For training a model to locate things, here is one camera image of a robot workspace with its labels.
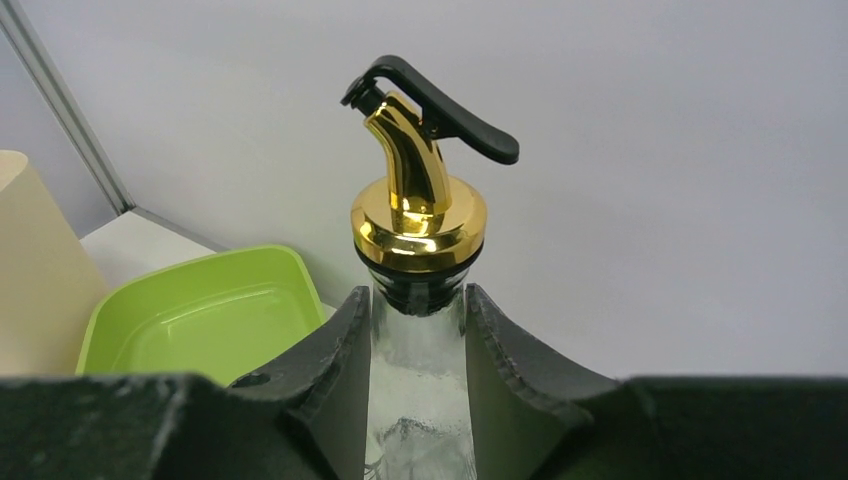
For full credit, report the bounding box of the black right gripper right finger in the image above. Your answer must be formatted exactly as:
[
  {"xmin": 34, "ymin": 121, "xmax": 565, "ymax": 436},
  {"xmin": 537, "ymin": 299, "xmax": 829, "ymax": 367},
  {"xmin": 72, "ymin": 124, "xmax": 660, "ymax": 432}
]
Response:
[{"xmin": 465, "ymin": 284, "xmax": 847, "ymax": 479}]

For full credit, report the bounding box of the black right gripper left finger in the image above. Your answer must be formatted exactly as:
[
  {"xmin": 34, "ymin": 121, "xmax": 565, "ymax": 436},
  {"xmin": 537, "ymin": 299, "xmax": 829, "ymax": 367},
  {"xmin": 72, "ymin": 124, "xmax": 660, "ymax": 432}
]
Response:
[{"xmin": 1, "ymin": 287, "xmax": 370, "ymax": 479}]

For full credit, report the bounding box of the clear oil bottle gold spout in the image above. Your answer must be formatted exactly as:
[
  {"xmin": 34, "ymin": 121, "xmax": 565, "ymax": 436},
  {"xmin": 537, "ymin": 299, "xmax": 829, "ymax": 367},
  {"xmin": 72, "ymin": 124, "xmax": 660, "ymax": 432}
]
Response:
[{"xmin": 342, "ymin": 54, "xmax": 520, "ymax": 479}]

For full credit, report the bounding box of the green plastic tub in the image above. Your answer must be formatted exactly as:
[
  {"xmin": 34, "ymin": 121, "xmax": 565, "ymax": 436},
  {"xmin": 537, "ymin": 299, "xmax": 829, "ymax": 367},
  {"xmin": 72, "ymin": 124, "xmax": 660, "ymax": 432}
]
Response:
[{"xmin": 75, "ymin": 244, "xmax": 327, "ymax": 385}]

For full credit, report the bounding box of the beige plastic bin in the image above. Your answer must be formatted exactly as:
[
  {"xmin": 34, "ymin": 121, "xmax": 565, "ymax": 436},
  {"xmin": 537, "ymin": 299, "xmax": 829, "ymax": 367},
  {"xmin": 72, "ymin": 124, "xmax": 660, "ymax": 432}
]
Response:
[{"xmin": 1, "ymin": 150, "xmax": 107, "ymax": 376}]

